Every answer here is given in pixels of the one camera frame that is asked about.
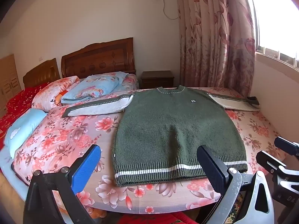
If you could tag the large carved wooden headboard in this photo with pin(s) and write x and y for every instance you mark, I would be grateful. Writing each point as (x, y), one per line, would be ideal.
(100, 59)

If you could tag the window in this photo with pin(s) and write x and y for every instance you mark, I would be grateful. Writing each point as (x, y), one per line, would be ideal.
(278, 21)

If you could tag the light wooden cabinet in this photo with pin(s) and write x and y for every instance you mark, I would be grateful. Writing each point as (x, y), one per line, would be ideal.
(8, 81)

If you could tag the red blanket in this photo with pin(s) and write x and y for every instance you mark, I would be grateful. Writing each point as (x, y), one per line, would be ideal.
(16, 105)

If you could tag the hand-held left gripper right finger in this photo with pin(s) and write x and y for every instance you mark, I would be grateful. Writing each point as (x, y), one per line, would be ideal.
(209, 168)

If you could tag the white wall socket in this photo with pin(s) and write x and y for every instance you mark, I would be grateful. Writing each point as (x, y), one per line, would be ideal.
(40, 58)

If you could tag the red green floral cloth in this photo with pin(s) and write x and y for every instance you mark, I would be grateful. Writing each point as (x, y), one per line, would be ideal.
(236, 208)

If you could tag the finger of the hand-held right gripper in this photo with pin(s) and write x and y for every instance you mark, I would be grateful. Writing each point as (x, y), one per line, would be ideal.
(268, 161)
(286, 145)

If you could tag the light blue pillow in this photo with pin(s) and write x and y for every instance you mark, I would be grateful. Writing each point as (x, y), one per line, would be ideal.
(22, 127)

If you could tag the small wooden headboard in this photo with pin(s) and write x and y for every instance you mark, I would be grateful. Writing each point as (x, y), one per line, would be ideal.
(42, 73)

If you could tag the green knitted sweater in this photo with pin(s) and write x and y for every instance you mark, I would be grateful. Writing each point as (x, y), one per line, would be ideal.
(177, 130)

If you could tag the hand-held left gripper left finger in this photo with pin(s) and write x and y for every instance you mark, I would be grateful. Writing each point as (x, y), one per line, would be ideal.
(86, 166)

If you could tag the pink floral bed sheet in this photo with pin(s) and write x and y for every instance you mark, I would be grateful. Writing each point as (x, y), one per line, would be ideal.
(70, 135)

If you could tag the pink floral pillow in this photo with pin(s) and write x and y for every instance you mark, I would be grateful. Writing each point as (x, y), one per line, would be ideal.
(50, 93)

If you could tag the pink floral curtain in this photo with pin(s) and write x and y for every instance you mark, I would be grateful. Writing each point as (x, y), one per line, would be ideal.
(210, 35)

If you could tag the dark wooden nightstand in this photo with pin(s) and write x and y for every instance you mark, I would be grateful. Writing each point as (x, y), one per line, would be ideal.
(157, 79)

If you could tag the blue floral folded quilt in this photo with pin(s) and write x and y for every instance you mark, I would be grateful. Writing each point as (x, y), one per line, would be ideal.
(93, 87)

